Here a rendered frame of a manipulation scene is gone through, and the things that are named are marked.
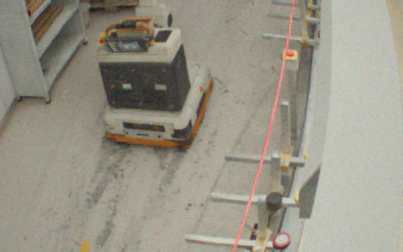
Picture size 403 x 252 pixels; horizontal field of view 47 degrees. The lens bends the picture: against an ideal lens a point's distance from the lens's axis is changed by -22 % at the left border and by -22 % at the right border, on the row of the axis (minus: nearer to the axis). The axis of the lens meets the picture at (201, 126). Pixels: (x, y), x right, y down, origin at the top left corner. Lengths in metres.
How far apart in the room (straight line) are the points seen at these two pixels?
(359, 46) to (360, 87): 0.06
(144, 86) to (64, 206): 1.02
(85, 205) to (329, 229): 3.41
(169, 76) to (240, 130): 0.71
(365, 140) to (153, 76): 3.20
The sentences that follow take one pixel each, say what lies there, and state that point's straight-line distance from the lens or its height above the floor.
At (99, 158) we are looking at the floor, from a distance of 3.95.
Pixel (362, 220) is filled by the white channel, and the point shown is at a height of 2.46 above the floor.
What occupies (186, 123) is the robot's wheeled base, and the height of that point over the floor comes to 0.25.
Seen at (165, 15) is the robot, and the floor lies 0.81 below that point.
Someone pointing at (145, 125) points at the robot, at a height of 0.24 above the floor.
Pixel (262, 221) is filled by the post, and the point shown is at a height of 1.00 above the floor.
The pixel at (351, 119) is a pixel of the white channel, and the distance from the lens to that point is 0.38.
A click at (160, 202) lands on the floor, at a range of 3.57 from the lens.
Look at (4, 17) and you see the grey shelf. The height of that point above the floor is 1.02.
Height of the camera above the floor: 2.72
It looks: 43 degrees down
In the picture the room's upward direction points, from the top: 10 degrees counter-clockwise
